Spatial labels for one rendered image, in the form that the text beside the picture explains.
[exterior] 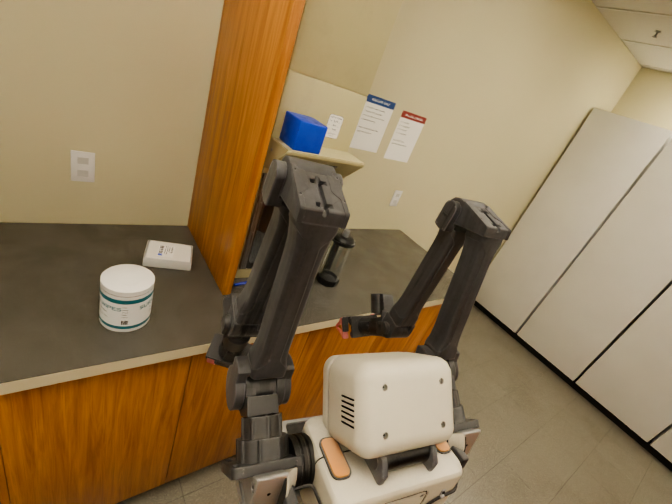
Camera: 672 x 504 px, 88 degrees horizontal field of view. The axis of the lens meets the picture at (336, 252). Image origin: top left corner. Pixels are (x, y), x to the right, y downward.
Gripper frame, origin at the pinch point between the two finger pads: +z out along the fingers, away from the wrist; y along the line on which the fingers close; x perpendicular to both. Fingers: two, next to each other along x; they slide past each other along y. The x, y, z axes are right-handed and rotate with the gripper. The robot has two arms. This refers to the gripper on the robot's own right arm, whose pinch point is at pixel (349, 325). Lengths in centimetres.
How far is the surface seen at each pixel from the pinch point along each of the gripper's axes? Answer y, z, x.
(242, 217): 34, 6, -37
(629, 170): -284, 3, -96
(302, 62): 22, -19, -79
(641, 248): -288, 5, -32
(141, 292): 62, 7, -15
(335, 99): 7, -12, -75
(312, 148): 16, -11, -56
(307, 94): 18, -13, -73
